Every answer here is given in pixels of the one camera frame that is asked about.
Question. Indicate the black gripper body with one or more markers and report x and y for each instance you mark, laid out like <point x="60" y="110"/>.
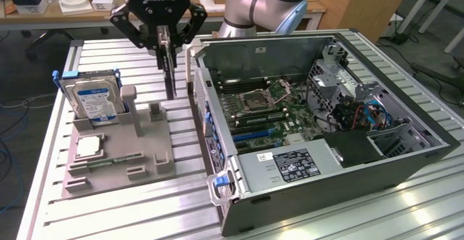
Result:
<point x="158" y="9"/>

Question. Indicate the graphics card with metal bracket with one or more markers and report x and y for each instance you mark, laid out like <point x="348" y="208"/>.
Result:
<point x="170" y="82"/>

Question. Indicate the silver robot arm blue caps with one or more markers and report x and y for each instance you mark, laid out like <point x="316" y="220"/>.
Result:
<point x="250" y="3"/>

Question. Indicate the blue expansion slot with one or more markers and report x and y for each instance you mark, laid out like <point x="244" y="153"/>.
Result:
<point x="250" y="135"/>

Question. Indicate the white paper stack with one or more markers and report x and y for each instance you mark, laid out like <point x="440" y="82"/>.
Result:
<point x="210" y="5"/>

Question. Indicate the small white labelled box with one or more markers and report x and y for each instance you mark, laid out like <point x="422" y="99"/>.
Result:
<point x="103" y="3"/>

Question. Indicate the white round holder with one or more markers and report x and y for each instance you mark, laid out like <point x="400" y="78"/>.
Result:
<point x="76" y="6"/>

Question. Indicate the wooden desk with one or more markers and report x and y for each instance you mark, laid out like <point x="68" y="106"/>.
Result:
<point x="51" y="15"/>

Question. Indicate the black chair base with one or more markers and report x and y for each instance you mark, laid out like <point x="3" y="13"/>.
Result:
<point x="439" y="73"/>
<point x="40" y="40"/>

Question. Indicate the hard disk with blue carrier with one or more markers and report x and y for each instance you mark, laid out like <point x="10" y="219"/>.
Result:
<point x="94" y="101"/>

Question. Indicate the white box black lid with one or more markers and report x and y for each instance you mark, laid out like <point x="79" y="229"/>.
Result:
<point x="31" y="7"/>

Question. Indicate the CPU socket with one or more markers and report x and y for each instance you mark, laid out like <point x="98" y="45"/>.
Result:
<point x="255" y="100"/>

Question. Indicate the metal socket cover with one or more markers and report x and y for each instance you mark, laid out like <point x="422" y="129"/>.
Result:
<point x="280" y="90"/>

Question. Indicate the black RAM stick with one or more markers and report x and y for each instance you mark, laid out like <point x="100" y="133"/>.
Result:
<point x="260" y="118"/>

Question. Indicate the perforated metal disk bay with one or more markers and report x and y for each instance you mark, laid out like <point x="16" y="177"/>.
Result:
<point x="326" y="82"/>

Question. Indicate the grey parts rack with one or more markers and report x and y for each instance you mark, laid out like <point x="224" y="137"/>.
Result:
<point x="119" y="147"/>

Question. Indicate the green motherboard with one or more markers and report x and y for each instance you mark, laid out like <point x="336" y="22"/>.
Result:
<point x="300" y="115"/>

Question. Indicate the silver CPU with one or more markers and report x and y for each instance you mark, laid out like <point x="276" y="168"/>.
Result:
<point x="88" y="146"/>

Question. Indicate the wooden cabinet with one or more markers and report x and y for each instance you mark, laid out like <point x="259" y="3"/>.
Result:
<point x="363" y="6"/>

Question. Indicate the green RAM stick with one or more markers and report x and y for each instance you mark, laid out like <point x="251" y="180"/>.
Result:
<point x="106" y="162"/>

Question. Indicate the black power adapter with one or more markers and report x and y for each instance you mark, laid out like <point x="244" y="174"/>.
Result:
<point x="399" y="39"/>

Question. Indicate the blue case latch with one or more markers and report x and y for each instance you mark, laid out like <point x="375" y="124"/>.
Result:
<point x="220" y="182"/>

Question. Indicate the grey power supply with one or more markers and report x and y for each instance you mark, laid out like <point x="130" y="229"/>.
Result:
<point x="260" y="175"/>

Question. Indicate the black plastic shroud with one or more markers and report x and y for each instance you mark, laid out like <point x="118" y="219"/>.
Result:
<point x="351" y="147"/>

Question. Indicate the grey slanted disk bay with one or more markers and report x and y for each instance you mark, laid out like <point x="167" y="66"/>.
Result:
<point x="395" y="142"/>

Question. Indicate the open black PC case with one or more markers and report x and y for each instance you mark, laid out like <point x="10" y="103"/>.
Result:
<point x="326" y="204"/>

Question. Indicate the white table frame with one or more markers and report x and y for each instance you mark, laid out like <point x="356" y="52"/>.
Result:
<point x="415" y="9"/>

